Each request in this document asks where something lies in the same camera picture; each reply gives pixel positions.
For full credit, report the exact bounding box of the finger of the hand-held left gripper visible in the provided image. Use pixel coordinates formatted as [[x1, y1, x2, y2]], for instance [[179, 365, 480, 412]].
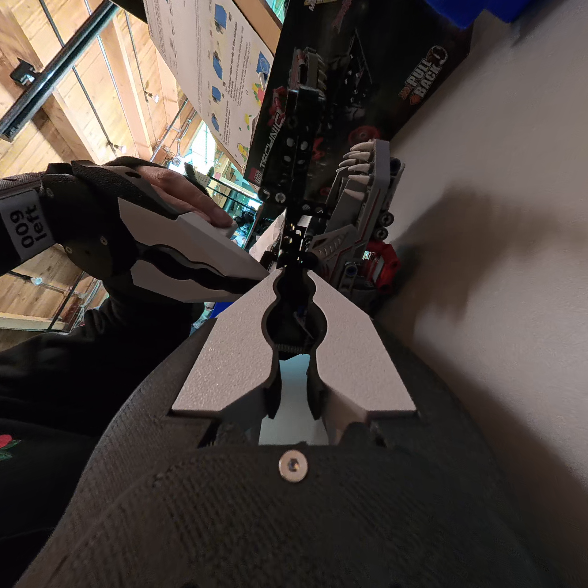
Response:
[[130, 258, 250, 304], [118, 197, 270, 282]]

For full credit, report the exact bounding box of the black ceiling rail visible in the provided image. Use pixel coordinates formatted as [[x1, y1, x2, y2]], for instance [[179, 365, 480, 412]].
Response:
[[0, 0, 122, 141]]

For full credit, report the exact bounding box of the black toy box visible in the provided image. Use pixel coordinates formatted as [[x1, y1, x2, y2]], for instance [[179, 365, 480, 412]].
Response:
[[243, 0, 475, 194]]

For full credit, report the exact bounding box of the white desk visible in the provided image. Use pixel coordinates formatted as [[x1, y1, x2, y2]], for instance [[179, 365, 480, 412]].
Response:
[[367, 0, 588, 588]]

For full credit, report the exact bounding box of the white instruction poster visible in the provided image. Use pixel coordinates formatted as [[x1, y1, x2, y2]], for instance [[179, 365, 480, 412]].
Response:
[[142, 0, 285, 175]]

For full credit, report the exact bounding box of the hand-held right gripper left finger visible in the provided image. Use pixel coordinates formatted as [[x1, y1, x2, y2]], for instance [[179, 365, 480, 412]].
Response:
[[171, 268, 283, 421]]

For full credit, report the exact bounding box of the black brick-built toy chassis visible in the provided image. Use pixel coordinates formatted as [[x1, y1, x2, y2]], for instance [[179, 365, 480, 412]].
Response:
[[259, 48, 334, 343]]

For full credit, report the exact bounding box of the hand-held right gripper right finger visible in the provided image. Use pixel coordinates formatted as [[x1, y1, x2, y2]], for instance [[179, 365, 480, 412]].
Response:
[[305, 270, 419, 444]]

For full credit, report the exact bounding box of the black track light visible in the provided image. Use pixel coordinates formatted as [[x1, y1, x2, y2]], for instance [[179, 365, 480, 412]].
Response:
[[9, 59, 37, 85]]

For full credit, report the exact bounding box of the blue plastic bin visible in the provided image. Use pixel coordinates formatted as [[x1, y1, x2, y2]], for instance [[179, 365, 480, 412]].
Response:
[[425, 0, 536, 26]]

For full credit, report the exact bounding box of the person's left hand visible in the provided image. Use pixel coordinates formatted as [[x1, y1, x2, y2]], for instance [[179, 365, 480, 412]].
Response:
[[137, 165, 236, 229]]

